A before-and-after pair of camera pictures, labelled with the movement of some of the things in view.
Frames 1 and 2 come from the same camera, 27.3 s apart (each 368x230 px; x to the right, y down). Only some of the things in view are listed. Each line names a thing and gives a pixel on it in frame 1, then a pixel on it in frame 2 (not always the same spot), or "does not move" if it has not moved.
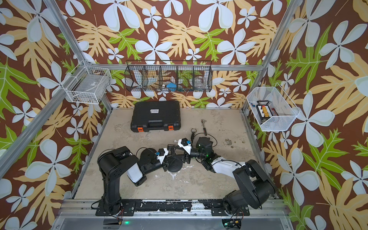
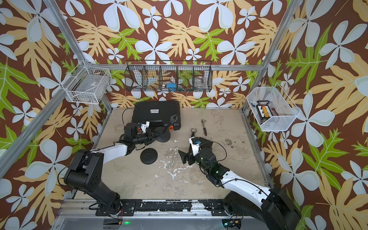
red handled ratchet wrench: x=202 y=120 does not move
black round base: x=175 y=165 to x=162 y=134
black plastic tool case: x=148 y=115 does not move
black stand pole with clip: x=172 y=147 to x=173 y=118
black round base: x=147 y=156 does not move
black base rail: x=129 y=207 does not move
